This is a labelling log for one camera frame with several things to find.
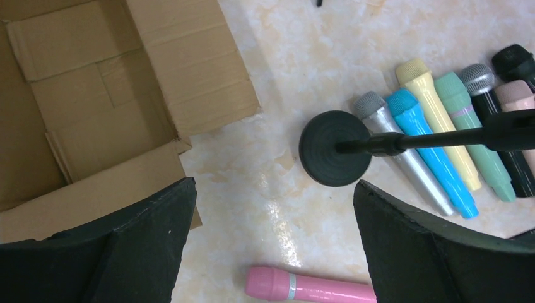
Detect teal blue microphone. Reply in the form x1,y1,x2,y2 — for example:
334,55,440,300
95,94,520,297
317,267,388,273
385,89,479,219

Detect cream yellow microphone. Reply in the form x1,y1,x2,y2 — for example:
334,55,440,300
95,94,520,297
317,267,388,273
395,58,482,191

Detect mint green microphone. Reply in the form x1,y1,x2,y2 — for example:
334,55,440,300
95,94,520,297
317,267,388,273
434,72,516,202

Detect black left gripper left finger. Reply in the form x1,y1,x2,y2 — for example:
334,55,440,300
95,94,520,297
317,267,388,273
1,177,197,302

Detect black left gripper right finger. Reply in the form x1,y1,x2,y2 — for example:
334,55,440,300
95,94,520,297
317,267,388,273
353,180,534,302

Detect black round-base stand with clip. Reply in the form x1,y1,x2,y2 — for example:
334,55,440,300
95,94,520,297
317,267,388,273
299,109,534,187

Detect silver grey microphone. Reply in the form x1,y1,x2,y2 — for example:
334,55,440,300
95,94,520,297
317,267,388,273
353,91,455,216

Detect black microphone silver grille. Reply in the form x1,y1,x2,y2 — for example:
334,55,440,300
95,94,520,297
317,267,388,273
459,63,534,198

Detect brown cardboard box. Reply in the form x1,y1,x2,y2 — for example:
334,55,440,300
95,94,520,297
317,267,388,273
1,1,259,243

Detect beige pink microphone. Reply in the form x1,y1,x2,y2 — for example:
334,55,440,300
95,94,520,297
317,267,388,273
495,80,534,176

